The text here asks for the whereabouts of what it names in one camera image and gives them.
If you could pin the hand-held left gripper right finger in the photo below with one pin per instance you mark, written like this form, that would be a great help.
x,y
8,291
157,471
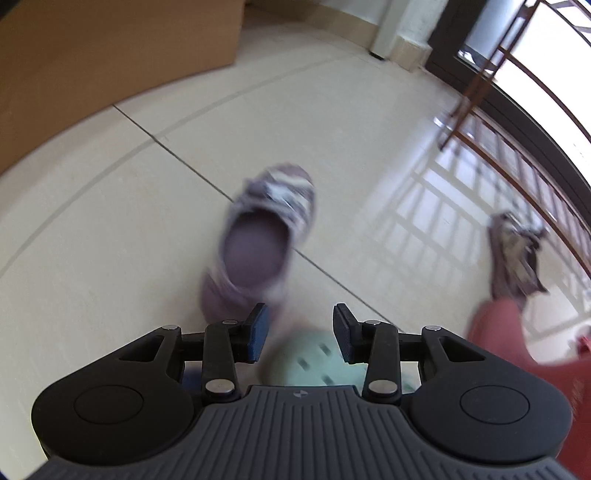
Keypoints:
x,y
344,330

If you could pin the green foam clog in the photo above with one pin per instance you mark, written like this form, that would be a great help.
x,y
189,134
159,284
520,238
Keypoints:
x,y
300,355

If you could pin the dark blue slide slipper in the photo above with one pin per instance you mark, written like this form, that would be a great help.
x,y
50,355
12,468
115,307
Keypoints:
x,y
191,381

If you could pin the wooden shoe rack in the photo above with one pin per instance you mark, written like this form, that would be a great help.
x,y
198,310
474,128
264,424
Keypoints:
x,y
466,99

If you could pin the wooden cabinet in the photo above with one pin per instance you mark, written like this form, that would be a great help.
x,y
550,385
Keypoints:
x,y
92,60

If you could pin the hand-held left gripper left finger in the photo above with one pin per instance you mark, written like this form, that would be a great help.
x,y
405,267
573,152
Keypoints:
x,y
258,332

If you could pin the dark sliding door frame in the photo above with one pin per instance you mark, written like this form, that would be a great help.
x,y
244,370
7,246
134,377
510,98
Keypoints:
x,y
441,57

